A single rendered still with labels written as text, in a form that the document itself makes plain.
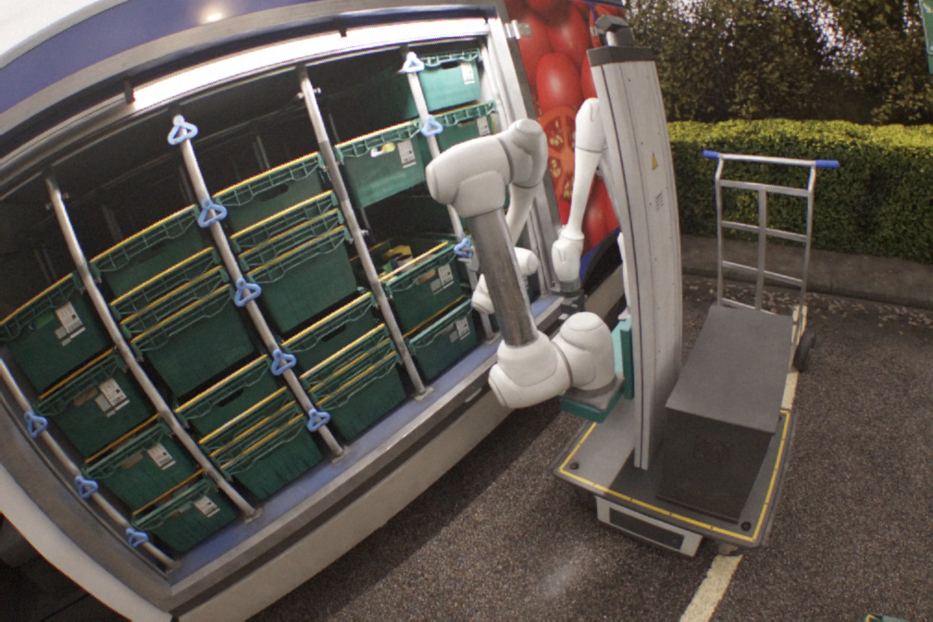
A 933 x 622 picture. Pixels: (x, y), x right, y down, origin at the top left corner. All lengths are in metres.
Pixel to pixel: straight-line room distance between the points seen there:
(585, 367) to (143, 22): 1.61
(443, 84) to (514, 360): 1.20
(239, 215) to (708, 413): 1.51
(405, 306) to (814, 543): 2.06
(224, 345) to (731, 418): 1.54
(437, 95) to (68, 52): 1.40
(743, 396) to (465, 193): 0.95
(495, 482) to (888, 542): 1.99
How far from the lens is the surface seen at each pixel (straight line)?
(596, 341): 1.14
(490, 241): 0.96
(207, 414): 1.46
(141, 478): 1.60
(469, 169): 0.92
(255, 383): 1.44
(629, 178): 0.99
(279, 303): 1.39
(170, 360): 1.39
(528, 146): 0.96
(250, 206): 1.33
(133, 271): 1.33
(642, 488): 1.63
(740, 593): 1.83
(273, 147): 3.35
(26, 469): 1.49
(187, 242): 1.31
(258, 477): 1.63
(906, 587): 2.14
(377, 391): 1.64
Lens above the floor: 1.70
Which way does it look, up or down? 22 degrees down
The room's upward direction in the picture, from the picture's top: 17 degrees counter-clockwise
